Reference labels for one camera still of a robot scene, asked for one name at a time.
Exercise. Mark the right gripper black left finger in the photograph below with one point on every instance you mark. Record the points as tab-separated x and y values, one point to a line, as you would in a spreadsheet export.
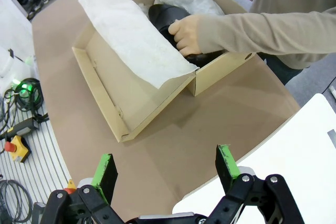
105	179

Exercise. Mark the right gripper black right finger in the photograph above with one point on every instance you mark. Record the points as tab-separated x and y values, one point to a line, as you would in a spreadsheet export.
236	190

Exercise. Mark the brown cardboard shoe box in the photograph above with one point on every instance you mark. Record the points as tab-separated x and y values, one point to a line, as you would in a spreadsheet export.
118	98

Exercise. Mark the white tissue paper sheet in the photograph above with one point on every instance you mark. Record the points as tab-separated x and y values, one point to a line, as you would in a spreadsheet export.
131	37

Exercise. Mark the black leather buckle shoe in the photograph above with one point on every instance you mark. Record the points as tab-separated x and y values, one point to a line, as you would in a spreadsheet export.
162	16

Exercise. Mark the person's left forearm beige sleeve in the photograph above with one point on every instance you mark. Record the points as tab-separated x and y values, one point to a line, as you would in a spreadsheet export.
249	32

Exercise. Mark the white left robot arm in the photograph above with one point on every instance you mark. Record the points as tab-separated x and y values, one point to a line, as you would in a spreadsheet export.
13	64

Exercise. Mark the yellow emergency stop button box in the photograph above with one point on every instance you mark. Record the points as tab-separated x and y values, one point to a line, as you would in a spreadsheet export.
70	186
19	150

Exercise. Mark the person's left hand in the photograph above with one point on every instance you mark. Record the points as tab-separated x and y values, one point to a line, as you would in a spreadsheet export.
187	35

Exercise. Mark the black power brick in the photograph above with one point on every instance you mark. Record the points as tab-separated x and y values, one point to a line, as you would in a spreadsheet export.
22	127

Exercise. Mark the person's dark blue jeans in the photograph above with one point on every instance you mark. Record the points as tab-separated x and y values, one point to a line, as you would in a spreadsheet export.
283	72

